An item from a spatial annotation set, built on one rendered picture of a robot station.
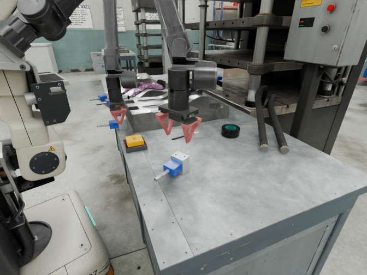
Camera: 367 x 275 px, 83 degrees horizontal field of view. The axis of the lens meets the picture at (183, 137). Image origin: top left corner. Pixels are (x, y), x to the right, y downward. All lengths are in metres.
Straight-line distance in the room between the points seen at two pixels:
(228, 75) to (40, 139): 1.32
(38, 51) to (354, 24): 7.19
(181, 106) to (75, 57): 7.77
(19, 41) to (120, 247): 1.21
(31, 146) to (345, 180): 1.10
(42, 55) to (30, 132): 6.60
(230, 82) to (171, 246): 1.45
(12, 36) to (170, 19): 0.43
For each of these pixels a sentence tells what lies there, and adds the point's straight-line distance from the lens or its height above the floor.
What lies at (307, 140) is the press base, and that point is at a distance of 1.86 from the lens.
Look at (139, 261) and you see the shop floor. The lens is 1.45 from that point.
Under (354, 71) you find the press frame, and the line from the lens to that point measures 1.97.
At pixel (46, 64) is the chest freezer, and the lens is 7.54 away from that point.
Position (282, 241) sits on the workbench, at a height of 0.65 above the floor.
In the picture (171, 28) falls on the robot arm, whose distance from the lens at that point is 0.61.
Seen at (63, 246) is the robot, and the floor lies 0.28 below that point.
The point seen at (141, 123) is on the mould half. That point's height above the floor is 0.84.
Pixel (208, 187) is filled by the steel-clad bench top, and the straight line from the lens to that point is 0.63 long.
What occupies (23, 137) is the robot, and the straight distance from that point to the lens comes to 0.98.
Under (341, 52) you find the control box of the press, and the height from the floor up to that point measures 1.13.
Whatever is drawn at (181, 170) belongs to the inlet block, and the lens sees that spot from 0.66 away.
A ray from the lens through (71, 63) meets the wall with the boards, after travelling 8.29.
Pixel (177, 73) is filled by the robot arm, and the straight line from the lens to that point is 0.53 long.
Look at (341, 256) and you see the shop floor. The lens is 1.73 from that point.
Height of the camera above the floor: 1.20
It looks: 27 degrees down
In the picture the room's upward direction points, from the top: straight up
